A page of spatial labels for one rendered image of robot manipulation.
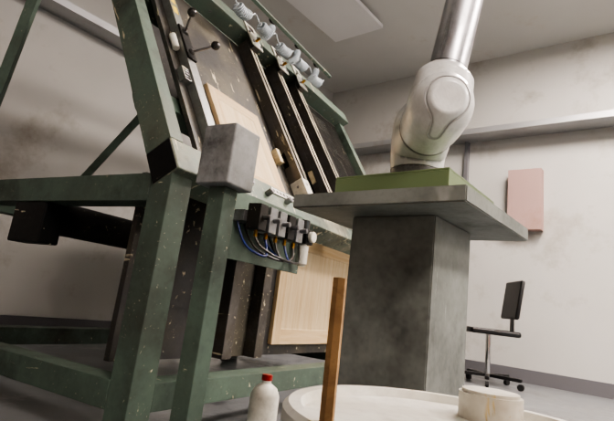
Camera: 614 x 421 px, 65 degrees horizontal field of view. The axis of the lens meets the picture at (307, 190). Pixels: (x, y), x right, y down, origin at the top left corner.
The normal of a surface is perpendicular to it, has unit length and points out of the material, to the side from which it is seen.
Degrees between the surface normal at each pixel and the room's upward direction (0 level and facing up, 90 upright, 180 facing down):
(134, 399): 90
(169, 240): 90
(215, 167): 90
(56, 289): 90
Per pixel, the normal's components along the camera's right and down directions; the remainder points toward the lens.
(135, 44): -0.49, -0.26
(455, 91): -0.04, -0.14
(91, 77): 0.78, -0.05
